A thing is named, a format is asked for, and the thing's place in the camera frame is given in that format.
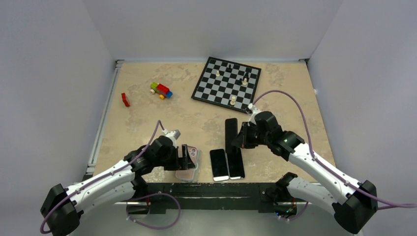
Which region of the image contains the black phone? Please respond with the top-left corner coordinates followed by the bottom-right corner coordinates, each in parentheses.
top-left (209, 149), bottom-right (229, 182)

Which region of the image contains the red toy brick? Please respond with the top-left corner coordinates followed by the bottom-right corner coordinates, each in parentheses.
top-left (121, 93), bottom-right (130, 107)

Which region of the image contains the black grey chessboard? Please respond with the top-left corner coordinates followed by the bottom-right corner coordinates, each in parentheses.
top-left (191, 57), bottom-right (262, 113)

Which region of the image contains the light blue phone case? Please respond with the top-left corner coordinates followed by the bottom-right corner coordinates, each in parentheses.
top-left (193, 149), bottom-right (201, 182)

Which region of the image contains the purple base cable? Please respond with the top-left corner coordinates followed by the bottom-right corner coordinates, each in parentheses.
top-left (126, 191), bottom-right (182, 230)

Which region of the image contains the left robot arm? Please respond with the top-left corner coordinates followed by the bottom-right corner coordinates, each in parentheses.
top-left (40, 131), bottom-right (196, 236)

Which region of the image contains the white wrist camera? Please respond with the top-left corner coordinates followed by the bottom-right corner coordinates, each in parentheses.
top-left (162, 129), bottom-right (181, 140)
top-left (245, 103), bottom-right (261, 115)

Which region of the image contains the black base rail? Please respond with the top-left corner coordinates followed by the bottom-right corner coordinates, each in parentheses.
top-left (130, 183), bottom-right (299, 218)

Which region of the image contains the white chess pawn front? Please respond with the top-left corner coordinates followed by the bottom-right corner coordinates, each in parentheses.
top-left (230, 96), bottom-right (237, 106)

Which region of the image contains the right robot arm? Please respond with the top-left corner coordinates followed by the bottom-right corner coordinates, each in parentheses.
top-left (231, 111), bottom-right (378, 234)

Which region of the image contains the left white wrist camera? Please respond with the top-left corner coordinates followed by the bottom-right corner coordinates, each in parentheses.
top-left (162, 129), bottom-right (181, 140)

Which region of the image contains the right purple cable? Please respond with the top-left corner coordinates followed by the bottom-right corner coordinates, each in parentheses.
top-left (252, 90), bottom-right (417, 210)

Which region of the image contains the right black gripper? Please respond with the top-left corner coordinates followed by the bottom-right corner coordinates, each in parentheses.
top-left (232, 121), bottom-right (270, 148)

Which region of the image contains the black chess piece right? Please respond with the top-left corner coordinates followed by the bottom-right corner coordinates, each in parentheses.
top-left (237, 72), bottom-right (249, 86)

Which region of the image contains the colourful toy brick car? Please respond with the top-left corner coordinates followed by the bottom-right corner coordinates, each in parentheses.
top-left (150, 82), bottom-right (173, 100)

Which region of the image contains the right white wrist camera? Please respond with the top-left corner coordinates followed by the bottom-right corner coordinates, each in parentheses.
top-left (245, 103), bottom-right (261, 115)

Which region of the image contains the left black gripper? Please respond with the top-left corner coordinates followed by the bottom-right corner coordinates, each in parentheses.
top-left (154, 144), bottom-right (194, 170)

